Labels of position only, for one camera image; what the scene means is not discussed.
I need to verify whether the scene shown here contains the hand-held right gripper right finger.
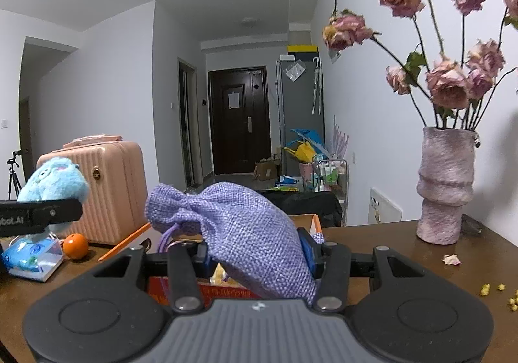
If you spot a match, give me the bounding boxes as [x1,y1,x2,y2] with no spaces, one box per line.
[297,227,426,313]

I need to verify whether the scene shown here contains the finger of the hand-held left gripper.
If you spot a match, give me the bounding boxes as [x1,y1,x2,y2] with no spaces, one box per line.
[0,198,84,226]

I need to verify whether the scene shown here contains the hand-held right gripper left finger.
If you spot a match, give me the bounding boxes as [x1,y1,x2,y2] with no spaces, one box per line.
[94,242,211,313]

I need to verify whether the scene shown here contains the blue plush toy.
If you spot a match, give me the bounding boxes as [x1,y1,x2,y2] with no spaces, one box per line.
[17,156,90,240]

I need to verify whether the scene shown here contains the orange cardboard box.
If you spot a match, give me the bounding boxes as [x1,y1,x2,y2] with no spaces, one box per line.
[98,214,324,301]

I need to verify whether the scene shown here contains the white and yellow plush toy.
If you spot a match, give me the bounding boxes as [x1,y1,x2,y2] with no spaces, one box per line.
[209,264,231,287]

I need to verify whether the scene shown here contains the purple linen drawstring pouch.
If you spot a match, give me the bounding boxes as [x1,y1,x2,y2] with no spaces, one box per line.
[145,182,325,307]

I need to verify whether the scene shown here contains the blue tissue pack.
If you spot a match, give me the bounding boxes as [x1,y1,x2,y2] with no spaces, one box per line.
[1,237,64,282]

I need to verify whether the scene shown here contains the orange fruit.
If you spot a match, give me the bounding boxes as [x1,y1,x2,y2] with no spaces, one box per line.
[62,233,90,259]

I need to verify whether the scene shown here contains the black fabric chair back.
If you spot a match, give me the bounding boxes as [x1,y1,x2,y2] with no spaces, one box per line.
[259,190,344,228]

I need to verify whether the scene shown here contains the pink ribbed suitcase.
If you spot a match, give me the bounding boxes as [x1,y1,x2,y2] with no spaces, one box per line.
[36,134,148,246]

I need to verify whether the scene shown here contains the metal cart with bottles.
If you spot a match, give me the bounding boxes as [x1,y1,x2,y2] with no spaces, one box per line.
[311,158,349,202]

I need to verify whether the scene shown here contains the white flat box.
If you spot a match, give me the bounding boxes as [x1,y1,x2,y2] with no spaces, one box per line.
[369,187,403,226]

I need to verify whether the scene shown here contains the brown cardboard box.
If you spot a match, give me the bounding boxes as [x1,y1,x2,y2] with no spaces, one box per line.
[253,158,281,181]

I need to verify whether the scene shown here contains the yellow bag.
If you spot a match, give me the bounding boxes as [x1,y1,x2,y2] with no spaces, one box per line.
[283,142,316,163]

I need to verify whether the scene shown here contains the pink feather decoration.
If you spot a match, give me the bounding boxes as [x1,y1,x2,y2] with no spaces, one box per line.
[332,116,349,161]

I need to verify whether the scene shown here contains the grey refrigerator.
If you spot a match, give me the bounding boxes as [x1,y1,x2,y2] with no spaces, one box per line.
[276,57,325,177]

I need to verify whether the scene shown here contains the dark brown door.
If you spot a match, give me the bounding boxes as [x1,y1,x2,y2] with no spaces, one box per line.
[208,66,271,176]

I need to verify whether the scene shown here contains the side room door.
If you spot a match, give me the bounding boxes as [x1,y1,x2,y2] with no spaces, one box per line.
[178,57,203,189]

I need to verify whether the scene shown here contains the pink textured vase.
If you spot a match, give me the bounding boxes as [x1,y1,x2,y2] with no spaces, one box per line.
[417,126,476,245]

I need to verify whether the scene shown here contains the white hanging umbrella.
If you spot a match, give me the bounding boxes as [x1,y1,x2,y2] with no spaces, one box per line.
[311,56,324,116]

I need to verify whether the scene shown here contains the plastic bag on refrigerator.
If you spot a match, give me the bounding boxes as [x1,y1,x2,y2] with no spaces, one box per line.
[283,62,306,81]

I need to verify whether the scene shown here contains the scattered yellow crumbs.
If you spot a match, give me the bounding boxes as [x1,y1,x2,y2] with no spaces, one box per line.
[479,283,518,311]

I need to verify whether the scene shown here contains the yellow and black box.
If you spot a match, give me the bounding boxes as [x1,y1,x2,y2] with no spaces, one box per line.
[287,44,320,61]

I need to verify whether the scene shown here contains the dried pink roses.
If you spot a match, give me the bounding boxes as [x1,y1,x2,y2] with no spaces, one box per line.
[322,0,518,131]

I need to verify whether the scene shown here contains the black camera tripod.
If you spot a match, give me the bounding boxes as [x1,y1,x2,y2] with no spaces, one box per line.
[6,149,31,202]

